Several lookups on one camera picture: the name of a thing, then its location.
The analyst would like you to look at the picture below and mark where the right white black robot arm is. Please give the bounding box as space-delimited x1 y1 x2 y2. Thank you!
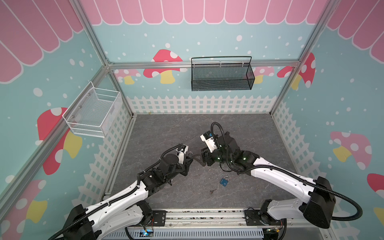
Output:
200 131 336 229

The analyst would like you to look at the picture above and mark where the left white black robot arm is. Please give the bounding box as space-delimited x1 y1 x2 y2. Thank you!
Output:
50 151 193 240

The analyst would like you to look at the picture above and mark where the blue padlock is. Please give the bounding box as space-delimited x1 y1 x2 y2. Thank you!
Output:
220 176 229 187

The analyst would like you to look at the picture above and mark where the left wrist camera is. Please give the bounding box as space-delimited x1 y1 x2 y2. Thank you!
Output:
177 145 189 163

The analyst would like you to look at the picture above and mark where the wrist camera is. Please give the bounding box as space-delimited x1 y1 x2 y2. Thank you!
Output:
177 145 189 163
200 131 217 153

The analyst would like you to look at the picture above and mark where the left black corrugated cable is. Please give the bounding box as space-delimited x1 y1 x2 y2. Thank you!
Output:
47 143 185 240

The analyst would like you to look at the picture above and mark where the black corrugated cable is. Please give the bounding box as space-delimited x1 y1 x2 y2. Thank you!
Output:
209 121 363 222
47 143 185 240

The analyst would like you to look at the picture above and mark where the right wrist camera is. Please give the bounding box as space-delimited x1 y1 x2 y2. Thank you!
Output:
200 131 217 153

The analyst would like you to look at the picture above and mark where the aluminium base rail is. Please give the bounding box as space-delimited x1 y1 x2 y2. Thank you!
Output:
83 207 334 240

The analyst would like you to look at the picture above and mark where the black mesh wall basket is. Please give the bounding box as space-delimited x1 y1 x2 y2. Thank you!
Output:
191 56 255 92

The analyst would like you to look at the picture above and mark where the white vented cable duct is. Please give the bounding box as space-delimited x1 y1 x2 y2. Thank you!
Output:
129 229 265 240

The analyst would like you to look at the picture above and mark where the right black corrugated cable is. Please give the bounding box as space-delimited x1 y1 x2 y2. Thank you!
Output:
209 121 363 222

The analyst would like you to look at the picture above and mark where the white mesh wall basket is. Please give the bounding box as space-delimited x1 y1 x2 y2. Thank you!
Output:
63 82 123 138

